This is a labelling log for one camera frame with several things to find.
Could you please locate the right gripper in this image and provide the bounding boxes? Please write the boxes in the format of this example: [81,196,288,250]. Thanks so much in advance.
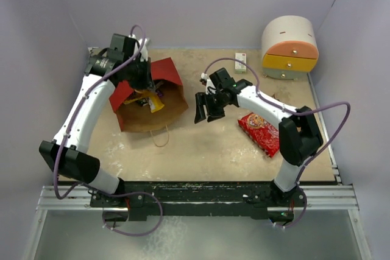
[195,90,227,124]

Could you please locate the yellow snack packet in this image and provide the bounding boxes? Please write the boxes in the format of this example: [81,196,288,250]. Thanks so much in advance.
[147,92,165,113]

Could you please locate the red paper bag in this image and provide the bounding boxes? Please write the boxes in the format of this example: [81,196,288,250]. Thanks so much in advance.
[109,58,188,134]

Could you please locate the large red snack bag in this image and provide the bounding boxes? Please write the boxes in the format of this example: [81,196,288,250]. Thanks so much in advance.
[238,113,280,158]

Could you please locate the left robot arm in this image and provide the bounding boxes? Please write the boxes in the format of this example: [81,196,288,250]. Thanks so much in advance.
[39,33,154,206]

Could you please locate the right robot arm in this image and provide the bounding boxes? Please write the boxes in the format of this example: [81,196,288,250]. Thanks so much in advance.
[194,68,323,206]

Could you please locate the brown chocolate snack packet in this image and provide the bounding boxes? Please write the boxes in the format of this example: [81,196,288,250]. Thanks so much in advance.
[123,90,153,107]

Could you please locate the small white box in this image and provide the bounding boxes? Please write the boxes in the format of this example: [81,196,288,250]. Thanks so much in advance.
[235,52,247,74]

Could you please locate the round pastel drawer cabinet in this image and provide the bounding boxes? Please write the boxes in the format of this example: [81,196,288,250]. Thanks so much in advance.
[261,15,319,80]

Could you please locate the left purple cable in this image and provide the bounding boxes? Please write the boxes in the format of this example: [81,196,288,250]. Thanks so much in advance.
[53,24,147,200]

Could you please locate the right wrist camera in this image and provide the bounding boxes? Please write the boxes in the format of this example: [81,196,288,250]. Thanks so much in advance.
[200,72,216,94]

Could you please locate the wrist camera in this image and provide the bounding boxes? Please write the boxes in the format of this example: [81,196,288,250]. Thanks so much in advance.
[200,72,216,94]
[138,38,150,61]

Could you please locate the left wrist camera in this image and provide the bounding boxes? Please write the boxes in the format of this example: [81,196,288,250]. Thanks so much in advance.
[138,38,150,61]

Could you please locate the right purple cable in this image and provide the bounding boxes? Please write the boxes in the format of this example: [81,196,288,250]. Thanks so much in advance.
[200,57,352,230]

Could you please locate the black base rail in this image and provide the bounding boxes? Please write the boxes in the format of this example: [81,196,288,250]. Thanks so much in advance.
[88,181,307,223]

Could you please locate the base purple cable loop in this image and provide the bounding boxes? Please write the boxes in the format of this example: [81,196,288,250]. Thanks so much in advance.
[101,191,165,237]

